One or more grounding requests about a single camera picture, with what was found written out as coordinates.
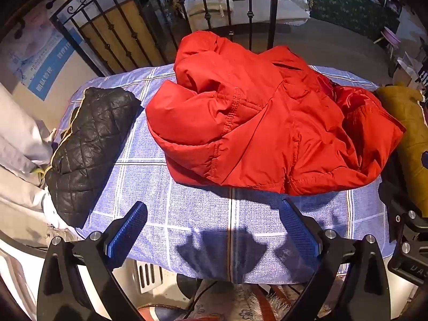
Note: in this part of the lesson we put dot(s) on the white cloth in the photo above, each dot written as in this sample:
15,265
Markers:
16,123

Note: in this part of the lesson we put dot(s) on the cardboard box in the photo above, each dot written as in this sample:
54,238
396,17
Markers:
406,70

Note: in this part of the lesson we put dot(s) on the white vented plastic box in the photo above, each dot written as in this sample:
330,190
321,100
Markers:
148,277

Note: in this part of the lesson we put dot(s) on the red puffer jacket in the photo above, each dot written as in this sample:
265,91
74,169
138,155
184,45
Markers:
250,123

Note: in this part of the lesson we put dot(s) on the patterned floor rug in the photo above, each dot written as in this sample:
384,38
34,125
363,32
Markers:
240,302

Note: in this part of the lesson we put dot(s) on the wooden board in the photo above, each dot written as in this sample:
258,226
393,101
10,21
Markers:
125,20

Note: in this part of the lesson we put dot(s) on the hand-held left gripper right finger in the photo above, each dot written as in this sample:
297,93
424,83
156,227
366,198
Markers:
299,230

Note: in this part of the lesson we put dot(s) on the blue checked sheet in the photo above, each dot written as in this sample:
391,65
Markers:
200,214

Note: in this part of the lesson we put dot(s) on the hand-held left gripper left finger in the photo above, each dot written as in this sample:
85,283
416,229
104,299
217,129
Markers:
128,230

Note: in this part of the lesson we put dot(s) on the mustard yellow jacket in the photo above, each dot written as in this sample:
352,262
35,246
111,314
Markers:
408,123

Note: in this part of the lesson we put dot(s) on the white swing seat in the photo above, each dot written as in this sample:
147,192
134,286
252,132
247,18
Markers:
260,10

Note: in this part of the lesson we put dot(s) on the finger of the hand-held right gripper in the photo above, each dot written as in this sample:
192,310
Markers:
396,204

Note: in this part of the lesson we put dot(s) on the green floral cloth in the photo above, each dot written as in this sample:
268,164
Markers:
351,6

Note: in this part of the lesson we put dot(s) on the black quilted jacket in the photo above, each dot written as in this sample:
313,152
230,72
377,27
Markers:
87,147

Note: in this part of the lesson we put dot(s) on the blue and white wall poster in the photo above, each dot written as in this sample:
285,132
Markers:
33,57

